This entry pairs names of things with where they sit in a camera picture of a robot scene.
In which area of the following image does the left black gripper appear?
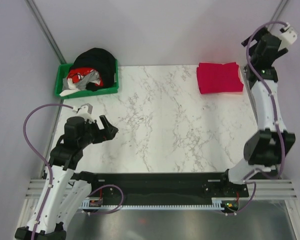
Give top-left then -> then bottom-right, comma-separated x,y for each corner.
78,115 -> 118,149

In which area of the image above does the magenta t shirt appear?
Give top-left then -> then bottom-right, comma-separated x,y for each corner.
196,61 -> 244,95

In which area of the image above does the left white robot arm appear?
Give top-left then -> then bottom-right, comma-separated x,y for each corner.
14,113 -> 118,240

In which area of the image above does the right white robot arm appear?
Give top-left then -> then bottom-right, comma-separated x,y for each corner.
219,25 -> 298,197

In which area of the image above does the white garment in bin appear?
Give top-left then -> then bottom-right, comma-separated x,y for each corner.
59,78 -> 80,97

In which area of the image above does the grey garment in bin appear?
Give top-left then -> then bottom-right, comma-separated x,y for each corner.
74,71 -> 102,91

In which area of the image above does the red garment in bin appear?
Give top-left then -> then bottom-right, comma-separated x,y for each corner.
67,67 -> 104,87

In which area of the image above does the black garment in bin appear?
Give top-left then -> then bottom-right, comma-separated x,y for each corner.
69,48 -> 116,92

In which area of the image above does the green plastic bin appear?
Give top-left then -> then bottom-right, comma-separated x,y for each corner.
54,59 -> 120,100

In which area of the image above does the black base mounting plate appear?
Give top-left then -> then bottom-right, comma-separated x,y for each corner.
70,170 -> 250,207

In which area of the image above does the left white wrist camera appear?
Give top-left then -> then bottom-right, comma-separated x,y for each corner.
72,103 -> 95,123

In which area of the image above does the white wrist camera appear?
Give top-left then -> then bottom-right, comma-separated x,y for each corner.
278,22 -> 298,50
72,103 -> 95,123

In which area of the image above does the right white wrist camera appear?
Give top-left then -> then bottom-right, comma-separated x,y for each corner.
278,22 -> 298,50

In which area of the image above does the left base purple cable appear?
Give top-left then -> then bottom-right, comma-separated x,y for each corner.
81,184 -> 125,216

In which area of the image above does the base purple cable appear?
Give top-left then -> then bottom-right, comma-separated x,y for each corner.
222,181 -> 256,217
81,184 -> 125,216

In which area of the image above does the light blue cable duct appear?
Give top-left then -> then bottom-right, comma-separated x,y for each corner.
79,198 -> 225,211

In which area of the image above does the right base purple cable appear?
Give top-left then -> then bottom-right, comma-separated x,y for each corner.
222,181 -> 256,217

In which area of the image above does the left aluminium frame post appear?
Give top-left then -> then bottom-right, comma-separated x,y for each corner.
25,0 -> 67,64

